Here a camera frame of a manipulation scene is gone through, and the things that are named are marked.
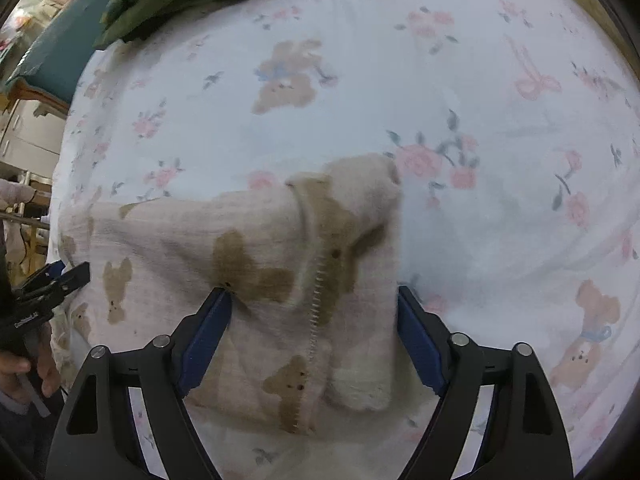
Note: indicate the person's left forearm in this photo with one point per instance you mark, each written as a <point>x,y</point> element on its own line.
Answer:
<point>20,425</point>

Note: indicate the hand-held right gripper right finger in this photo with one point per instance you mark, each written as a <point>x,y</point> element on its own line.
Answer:
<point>420,340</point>

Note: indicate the pink padded jacket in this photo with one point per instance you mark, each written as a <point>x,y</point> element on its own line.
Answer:
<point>15,192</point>

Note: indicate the pink bear print pants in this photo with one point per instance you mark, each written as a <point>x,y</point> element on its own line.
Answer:
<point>175,240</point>

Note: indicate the teal sofa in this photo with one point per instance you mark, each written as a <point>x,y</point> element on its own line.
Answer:
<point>60,55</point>

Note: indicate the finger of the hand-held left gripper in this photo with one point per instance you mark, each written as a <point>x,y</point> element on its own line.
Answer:
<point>75,276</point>
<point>50,274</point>

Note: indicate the olive green folded garment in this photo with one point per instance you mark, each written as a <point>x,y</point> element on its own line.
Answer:
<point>150,22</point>

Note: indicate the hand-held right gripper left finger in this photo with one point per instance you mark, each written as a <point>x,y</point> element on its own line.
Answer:
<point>207,340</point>

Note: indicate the person's left hand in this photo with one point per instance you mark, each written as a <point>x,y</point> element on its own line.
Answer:
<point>50,375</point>

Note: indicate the white kitchen base cabinet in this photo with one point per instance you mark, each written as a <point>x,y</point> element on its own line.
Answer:
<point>25,132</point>

